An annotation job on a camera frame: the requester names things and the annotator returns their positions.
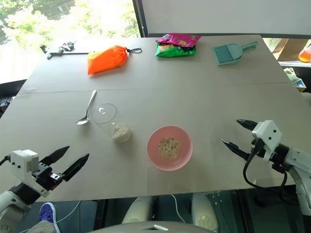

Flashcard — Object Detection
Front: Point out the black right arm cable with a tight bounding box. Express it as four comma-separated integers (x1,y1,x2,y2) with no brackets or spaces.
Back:
243,143,289,189

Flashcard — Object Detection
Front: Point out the blue shoe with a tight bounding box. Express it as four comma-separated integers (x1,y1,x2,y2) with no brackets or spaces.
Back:
38,202,61,233

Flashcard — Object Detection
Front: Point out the green snack bag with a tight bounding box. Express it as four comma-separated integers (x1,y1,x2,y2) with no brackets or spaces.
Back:
155,43,197,58

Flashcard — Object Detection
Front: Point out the cardboard box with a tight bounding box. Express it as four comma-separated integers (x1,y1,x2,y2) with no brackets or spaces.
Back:
276,38,310,62

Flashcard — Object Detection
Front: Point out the white board panel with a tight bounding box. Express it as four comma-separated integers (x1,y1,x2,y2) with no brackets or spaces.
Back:
140,0,311,37

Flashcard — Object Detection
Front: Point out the orange drawstring bag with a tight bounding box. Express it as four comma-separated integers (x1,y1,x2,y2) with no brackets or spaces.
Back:
87,45,143,75

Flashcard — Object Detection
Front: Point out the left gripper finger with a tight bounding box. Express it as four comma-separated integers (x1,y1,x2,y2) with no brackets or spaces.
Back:
61,153,90,183
39,146,70,167

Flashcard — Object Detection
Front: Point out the white robot leg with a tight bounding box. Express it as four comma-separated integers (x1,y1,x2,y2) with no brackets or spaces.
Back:
121,196,153,224
190,193,220,233

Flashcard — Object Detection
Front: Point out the thin white cable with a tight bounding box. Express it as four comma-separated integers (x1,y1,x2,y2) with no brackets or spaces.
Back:
171,194,193,226
51,200,81,228

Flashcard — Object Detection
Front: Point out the pink bowl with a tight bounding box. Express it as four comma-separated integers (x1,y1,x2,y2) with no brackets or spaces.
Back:
146,125,194,171

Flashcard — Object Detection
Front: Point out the metal spoon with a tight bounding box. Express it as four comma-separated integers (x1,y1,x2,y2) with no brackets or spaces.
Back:
74,90,98,126

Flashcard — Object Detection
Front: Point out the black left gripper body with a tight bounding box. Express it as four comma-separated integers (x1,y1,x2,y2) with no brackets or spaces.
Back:
32,163,64,193

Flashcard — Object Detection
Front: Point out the teal dustpan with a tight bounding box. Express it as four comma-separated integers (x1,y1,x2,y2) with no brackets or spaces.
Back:
211,41,259,67

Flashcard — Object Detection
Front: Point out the black rod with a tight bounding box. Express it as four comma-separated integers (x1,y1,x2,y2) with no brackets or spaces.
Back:
46,51,89,60

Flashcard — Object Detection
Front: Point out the bunch of keys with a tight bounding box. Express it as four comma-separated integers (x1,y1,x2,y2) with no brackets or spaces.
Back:
57,41,76,52

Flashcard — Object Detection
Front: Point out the magenta snack bag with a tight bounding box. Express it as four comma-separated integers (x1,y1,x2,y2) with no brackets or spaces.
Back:
155,33,202,49

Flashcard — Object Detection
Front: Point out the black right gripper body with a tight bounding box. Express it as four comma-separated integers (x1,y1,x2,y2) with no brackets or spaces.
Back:
249,138,267,159

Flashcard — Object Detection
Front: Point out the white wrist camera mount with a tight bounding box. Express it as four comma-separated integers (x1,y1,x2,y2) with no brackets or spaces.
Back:
9,150,50,198
251,119,283,164

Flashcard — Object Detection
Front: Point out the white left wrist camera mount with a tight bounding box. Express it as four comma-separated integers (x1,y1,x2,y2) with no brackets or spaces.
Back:
9,150,50,198

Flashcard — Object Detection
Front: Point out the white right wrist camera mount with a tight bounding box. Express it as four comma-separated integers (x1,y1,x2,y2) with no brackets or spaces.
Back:
251,119,283,164

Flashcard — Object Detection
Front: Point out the orange liquid flask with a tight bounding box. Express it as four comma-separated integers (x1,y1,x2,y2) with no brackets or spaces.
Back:
298,43,311,64

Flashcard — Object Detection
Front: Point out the clear glass cup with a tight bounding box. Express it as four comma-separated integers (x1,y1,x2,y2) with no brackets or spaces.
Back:
90,103,133,144

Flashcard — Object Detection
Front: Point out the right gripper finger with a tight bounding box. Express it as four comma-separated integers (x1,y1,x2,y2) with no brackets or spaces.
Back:
236,118,259,133
221,139,251,161

